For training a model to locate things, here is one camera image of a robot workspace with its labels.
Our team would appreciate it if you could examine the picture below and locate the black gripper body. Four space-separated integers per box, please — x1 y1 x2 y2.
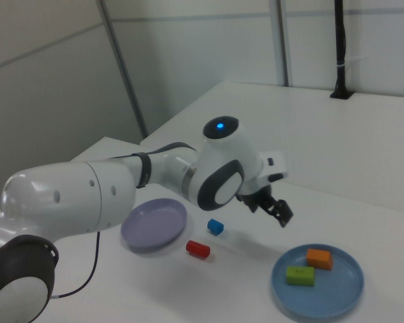
235 183 274 215

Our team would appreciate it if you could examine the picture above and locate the blue block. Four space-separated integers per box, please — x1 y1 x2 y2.
207 218 225 236

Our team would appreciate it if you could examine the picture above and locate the orange block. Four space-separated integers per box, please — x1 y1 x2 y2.
305 248 334 271

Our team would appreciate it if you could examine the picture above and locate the green block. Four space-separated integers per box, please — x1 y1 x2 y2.
285 265 316 287

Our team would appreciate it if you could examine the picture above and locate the red cylinder block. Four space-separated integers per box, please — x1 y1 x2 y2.
185 240 211 260

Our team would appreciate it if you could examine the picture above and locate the blue plate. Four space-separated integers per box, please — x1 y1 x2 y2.
271 243 365 320

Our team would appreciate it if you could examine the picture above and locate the purple plate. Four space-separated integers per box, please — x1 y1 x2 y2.
120 198 189 252

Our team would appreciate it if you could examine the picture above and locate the black cable strap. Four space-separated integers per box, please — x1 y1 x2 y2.
131 151 152 189

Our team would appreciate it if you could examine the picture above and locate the grey partition post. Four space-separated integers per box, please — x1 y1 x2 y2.
275 0 292 87
97 0 149 139

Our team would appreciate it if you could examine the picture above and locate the black clamped camera pole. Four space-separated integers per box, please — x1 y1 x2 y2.
329 0 354 100

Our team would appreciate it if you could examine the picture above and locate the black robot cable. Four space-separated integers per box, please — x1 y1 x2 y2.
50 141 198 299

